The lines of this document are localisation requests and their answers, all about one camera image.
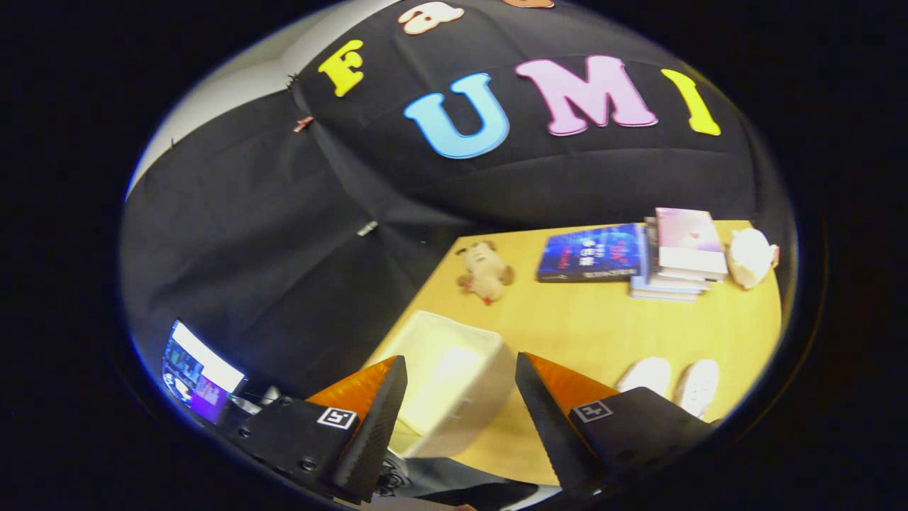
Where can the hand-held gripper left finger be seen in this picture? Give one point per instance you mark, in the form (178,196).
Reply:
(369,440)

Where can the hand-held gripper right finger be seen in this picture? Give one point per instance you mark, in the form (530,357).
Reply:
(550,433)

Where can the beige fabric storage box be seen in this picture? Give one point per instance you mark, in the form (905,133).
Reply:
(454,383)

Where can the white shoe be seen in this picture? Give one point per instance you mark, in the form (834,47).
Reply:
(699,387)
(647,376)

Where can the beige dog plush toy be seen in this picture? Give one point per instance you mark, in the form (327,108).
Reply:
(486,273)

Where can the dark blue book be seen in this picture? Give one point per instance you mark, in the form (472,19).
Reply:
(589,252)

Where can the computer monitor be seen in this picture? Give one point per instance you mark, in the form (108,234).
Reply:
(195,369)

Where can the white spine book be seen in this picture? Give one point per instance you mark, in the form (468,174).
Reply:
(649,266)

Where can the silver clip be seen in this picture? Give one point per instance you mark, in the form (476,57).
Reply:
(367,228)

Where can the pink cover book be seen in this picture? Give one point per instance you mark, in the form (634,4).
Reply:
(688,238)

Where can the white plush toy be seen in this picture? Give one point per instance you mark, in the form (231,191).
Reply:
(748,257)

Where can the pink clip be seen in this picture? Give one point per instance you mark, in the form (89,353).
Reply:
(303,124)

